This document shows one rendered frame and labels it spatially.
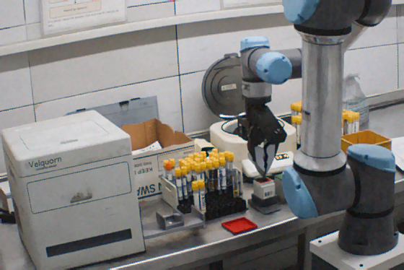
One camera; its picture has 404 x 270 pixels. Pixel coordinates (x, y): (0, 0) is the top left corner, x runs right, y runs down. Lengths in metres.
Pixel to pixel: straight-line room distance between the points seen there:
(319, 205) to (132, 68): 0.98
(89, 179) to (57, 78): 0.66
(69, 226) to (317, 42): 0.68
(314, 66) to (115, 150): 0.49
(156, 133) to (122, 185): 0.66
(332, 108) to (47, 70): 1.04
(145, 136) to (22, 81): 0.46
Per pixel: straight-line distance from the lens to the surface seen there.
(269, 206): 1.70
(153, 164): 1.79
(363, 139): 2.03
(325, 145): 1.26
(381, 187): 1.37
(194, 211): 1.62
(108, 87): 2.06
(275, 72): 1.48
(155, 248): 1.55
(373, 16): 1.23
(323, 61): 1.19
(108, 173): 1.43
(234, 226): 1.63
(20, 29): 1.96
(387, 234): 1.42
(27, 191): 1.39
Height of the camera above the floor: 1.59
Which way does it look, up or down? 17 degrees down
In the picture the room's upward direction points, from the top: 4 degrees counter-clockwise
